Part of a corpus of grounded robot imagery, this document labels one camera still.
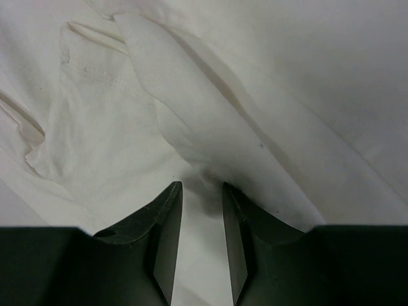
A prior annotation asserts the white t-shirt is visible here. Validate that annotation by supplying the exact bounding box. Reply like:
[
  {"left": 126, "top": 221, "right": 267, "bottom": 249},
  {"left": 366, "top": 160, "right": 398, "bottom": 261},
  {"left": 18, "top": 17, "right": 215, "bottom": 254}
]
[{"left": 1, "top": 1, "right": 407, "bottom": 305}]

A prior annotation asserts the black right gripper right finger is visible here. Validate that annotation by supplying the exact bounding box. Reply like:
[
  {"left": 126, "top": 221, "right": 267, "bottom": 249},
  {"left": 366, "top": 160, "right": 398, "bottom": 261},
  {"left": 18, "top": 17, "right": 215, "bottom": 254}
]
[{"left": 222, "top": 184, "right": 407, "bottom": 305}]

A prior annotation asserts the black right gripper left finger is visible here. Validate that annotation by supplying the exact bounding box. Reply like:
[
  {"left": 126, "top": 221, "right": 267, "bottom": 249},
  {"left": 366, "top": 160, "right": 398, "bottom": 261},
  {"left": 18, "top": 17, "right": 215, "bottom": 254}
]
[{"left": 1, "top": 182, "right": 183, "bottom": 305}]

